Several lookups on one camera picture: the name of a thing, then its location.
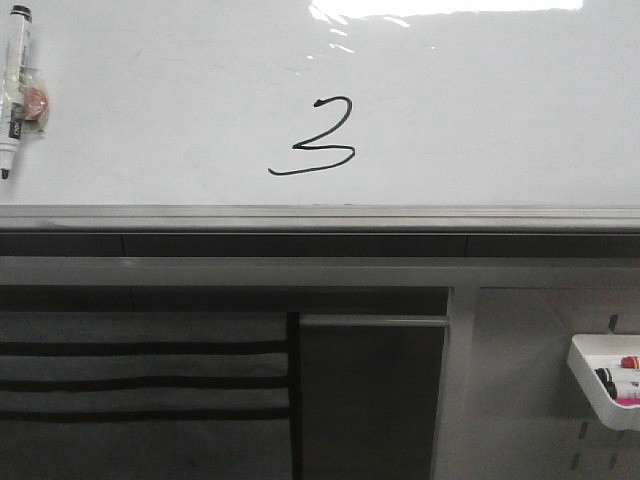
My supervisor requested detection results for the white black whiteboard marker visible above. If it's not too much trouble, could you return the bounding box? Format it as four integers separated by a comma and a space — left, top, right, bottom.
1, 4, 50, 180

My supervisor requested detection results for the white whiteboard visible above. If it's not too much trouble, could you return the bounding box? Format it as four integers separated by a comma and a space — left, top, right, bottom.
1, 1, 639, 207

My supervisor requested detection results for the dark grey hanging panel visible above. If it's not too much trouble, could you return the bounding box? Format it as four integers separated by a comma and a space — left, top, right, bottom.
300, 315, 448, 479

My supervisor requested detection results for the grey pegboard panel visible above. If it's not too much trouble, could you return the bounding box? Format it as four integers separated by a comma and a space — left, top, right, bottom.
434, 288, 639, 479

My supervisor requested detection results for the grey striped fabric organiser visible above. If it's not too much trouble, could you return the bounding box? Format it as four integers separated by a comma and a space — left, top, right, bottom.
1, 312, 299, 479

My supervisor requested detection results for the grey aluminium marker ledge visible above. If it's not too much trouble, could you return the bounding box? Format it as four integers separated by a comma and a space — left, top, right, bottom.
1, 205, 639, 235

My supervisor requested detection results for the black capped marker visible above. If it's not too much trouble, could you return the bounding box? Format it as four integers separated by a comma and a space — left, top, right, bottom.
595, 368, 639, 387

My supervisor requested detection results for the red capped marker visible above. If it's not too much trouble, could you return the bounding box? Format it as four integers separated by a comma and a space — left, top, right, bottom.
620, 355, 640, 370

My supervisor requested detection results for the pink capped marker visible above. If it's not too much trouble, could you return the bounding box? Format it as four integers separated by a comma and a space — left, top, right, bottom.
605, 382, 640, 406

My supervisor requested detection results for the white plastic wall tray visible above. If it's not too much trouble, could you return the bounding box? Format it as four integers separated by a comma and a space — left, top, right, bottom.
567, 334, 639, 431

